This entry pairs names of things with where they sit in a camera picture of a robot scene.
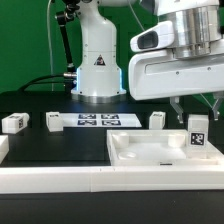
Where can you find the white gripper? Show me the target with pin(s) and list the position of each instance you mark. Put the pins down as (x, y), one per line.
(158, 74)

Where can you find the white square table top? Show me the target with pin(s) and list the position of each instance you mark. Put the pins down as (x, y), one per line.
(158, 148)

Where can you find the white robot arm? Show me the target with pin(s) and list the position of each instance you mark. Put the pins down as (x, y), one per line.
(182, 55)

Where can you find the white sheet with tags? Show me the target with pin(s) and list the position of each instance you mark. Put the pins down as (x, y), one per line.
(100, 120)

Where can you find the white U-shaped fence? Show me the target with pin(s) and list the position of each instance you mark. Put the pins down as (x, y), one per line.
(106, 178)

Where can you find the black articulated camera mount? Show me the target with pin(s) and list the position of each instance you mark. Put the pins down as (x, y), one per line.
(63, 17)

